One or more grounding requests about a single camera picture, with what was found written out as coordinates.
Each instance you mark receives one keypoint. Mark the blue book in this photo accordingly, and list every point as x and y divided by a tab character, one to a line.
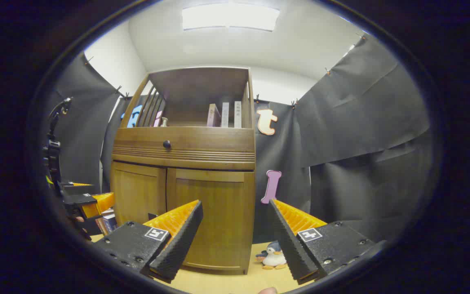
110	222

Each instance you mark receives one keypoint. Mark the ceiling light panel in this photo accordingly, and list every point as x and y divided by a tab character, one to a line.
231	17

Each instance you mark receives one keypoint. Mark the black drawer knob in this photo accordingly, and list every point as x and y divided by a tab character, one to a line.
167	144

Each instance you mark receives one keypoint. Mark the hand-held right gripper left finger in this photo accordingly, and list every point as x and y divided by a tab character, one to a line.
178	249

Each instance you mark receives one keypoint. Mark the grey book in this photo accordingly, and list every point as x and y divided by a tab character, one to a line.
225	115

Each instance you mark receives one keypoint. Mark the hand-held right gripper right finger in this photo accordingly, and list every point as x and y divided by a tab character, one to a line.
294	253

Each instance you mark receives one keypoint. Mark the black backdrop cloth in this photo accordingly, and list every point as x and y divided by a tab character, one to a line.
361	122

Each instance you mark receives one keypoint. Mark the white book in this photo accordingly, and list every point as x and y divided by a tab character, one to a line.
238	114

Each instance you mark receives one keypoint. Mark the penguin plush toy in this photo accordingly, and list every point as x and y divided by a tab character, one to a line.
275	257

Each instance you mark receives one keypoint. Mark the pink book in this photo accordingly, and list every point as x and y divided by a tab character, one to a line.
158	119

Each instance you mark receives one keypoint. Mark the wooden cabinet door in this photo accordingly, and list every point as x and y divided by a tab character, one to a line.
137	192
222	204

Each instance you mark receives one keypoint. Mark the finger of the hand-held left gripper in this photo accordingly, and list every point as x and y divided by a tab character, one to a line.
78	188
96	204

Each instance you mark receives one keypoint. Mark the small metal vase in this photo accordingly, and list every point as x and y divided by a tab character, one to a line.
164	122

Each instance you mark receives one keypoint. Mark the wooden double-door shoe cabinet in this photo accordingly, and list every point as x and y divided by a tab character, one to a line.
198	87

